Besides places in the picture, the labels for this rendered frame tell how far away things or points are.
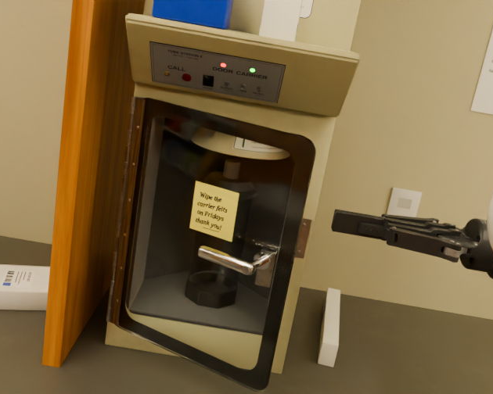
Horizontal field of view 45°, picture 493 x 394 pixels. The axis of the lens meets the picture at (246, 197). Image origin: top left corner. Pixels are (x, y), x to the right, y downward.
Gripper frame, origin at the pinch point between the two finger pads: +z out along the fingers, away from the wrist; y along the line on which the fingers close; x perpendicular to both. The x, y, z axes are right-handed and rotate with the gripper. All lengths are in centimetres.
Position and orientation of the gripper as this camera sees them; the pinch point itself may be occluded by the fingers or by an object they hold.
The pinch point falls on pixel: (357, 223)
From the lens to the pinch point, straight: 88.0
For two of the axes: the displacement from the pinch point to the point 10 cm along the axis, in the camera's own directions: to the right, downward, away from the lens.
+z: -9.9, -1.7, -0.1
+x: -1.7, 9.5, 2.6
